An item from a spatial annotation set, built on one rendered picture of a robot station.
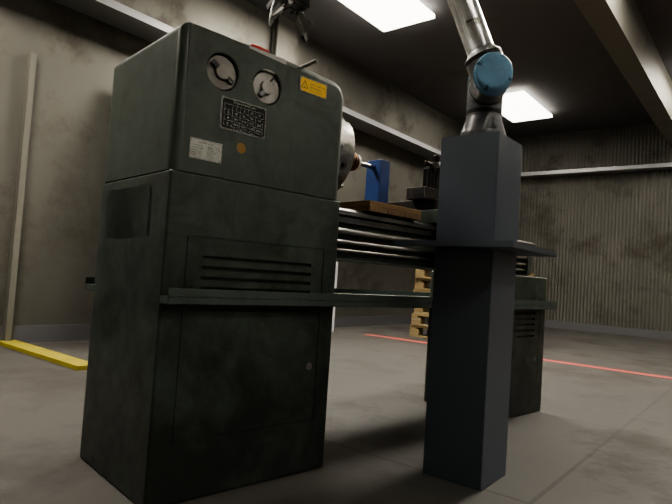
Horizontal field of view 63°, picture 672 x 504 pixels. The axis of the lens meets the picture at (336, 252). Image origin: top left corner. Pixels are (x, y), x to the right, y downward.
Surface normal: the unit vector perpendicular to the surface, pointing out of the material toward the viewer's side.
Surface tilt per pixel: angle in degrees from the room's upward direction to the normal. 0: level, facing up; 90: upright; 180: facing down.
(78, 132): 90
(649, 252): 90
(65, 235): 90
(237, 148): 90
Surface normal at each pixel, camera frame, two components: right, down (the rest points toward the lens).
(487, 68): -0.09, 0.07
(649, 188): -0.62, -0.07
